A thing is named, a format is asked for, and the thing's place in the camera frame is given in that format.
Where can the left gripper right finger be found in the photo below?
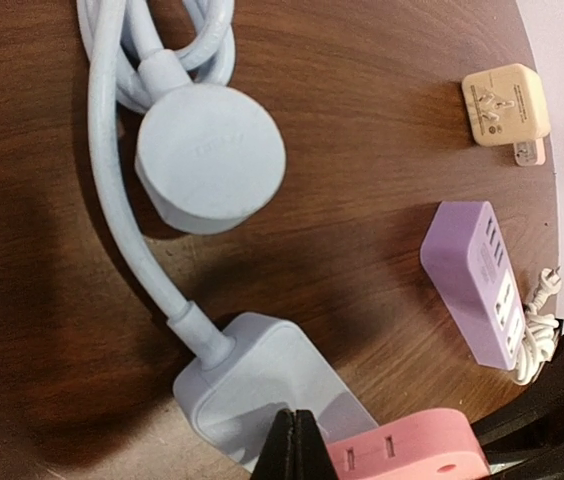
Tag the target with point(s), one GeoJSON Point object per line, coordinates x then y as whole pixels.
{"type": "Point", "coordinates": [526, 436]}

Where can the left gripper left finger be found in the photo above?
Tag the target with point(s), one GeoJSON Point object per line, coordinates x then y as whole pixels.
{"type": "Point", "coordinates": [294, 450]}

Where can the pink socket adapter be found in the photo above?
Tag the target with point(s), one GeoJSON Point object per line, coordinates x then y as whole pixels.
{"type": "Point", "coordinates": [436, 443]}

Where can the purple usb power strip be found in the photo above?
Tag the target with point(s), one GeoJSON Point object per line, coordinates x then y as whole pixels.
{"type": "Point", "coordinates": [465, 256]}

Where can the small pink charger plug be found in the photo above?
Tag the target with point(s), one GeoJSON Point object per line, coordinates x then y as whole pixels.
{"type": "Point", "coordinates": [530, 153]}

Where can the beige cube socket adapter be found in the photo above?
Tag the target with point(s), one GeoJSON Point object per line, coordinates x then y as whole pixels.
{"type": "Point", "coordinates": [506, 105]}

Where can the light blue power strip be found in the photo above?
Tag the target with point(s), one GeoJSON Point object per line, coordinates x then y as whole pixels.
{"type": "Point", "coordinates": [243, 375]}

